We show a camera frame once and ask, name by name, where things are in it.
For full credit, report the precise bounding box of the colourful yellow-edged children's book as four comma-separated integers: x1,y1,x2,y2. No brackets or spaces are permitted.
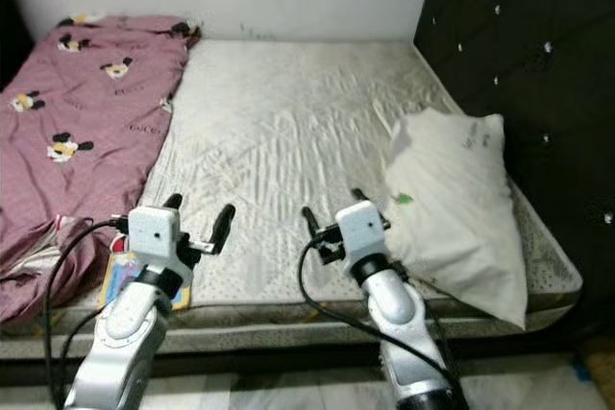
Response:
99,252,194,314

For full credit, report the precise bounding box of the white quilted mattress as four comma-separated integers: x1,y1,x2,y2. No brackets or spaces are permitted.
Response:
0,38,585,340

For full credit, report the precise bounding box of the white pillow with green print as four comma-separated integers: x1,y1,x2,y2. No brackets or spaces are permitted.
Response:
384,108,530,330

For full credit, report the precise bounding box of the pink cartoon print blanket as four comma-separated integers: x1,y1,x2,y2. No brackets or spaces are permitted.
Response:
0,14,202,326

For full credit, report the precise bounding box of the dark tufted headboard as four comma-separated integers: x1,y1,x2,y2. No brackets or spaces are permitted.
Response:
413,0,615,336

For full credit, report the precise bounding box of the brown woven box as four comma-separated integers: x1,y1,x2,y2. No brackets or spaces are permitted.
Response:
579,333,615,407

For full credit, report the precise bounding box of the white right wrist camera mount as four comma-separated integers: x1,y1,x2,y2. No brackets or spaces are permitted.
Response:
334,201,391,263

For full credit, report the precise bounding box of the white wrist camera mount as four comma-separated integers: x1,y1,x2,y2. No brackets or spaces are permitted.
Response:
130,205,185,273
334,201,391,263

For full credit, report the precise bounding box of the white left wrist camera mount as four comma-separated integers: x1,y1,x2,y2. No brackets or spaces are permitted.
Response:
130,205,185,273

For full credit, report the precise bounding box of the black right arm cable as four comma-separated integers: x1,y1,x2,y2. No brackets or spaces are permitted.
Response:
296,235,464,394

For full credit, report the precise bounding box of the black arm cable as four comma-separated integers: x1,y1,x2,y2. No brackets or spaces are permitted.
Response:
296,235,464,394
43,217,135,410

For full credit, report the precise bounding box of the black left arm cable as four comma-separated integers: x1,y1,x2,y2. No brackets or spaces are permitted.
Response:
43,217,135,410

